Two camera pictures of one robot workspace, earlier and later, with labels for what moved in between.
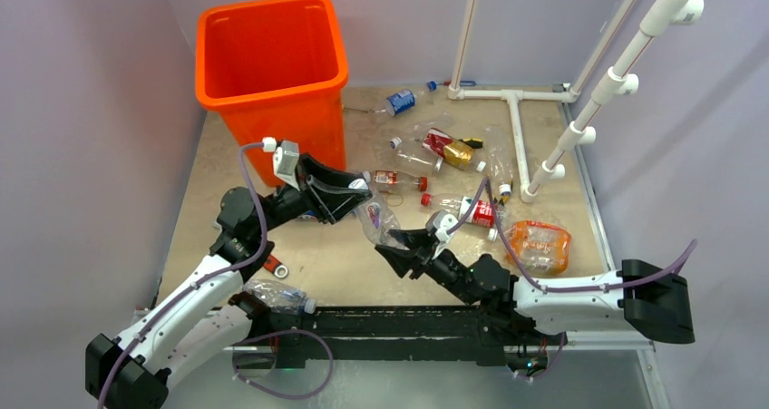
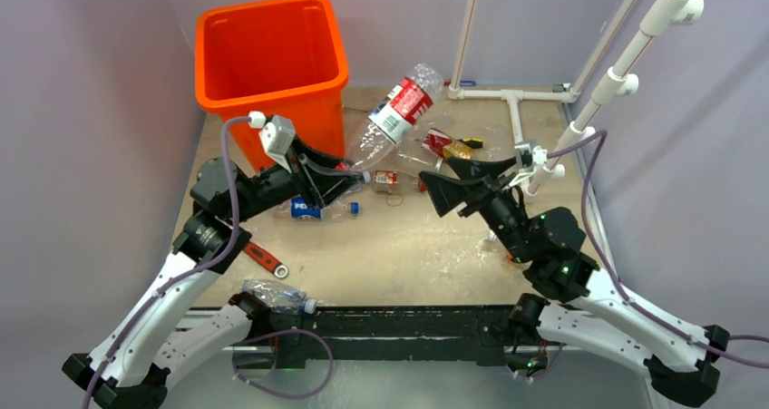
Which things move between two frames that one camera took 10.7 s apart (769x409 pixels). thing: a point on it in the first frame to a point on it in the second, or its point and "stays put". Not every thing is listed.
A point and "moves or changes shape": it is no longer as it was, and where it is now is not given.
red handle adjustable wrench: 274,266 stays put
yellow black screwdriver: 474,143 stays put
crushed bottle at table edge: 280,297 stays put
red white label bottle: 467,209 moves or changes shape
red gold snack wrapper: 452,150 stays put
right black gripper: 416,240 to 447,193
